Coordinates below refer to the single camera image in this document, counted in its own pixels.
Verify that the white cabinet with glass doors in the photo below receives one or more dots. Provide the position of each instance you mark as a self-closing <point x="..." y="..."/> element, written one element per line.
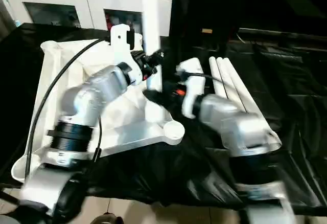
<point x="87" y="9"/>

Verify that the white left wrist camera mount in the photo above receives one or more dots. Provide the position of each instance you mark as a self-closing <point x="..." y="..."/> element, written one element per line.
<point x="120" y="37"/>

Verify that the white plastic table top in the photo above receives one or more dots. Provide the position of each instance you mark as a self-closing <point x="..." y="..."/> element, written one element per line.
<point x="138" y="127"/>

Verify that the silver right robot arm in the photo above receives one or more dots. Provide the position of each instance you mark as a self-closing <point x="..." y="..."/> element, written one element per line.
<point x="240" y="127"/>

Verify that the white plastic table leg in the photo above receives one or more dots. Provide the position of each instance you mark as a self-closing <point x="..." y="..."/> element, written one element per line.
<point x="215" y="73"/>
<point x="240" y="81"/>
<point x="149" y="9"/>
<point x="227" y="75"/>

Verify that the black furniture with yellow label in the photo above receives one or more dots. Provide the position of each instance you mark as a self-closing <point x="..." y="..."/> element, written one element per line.
<point x="230" y="4"/>

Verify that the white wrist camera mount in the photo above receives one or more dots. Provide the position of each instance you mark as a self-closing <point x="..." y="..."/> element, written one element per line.
<point x="193" y="88"/>
<point x="120" y="37"/>

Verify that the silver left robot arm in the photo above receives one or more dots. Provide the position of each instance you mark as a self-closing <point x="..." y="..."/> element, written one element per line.
<point x="92" y="96"/>

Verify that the black left robot foot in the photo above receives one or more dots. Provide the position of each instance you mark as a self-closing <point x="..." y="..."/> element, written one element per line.
<point x="108" y="220"/>

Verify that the black work mat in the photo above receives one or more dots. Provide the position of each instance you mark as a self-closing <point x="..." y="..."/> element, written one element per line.
<point x="204" y="178"/>

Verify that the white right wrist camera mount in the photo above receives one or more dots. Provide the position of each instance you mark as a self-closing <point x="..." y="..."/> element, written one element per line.
<point x="193" y="88"/>

